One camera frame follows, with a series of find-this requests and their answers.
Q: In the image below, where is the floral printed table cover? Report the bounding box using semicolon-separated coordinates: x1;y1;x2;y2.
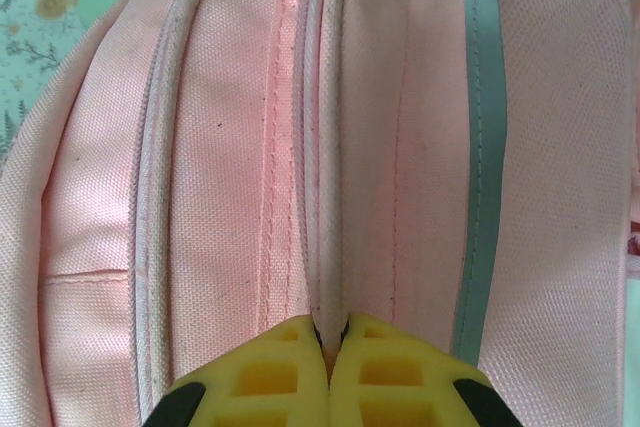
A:
0;0;146;168

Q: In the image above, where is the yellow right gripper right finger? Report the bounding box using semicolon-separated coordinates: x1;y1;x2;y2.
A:
329;326;524;427

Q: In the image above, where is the pink school backpack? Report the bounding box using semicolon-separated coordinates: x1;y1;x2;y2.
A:
0;0;640;427

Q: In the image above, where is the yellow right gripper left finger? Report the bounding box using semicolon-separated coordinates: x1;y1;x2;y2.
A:
144;329;332;427

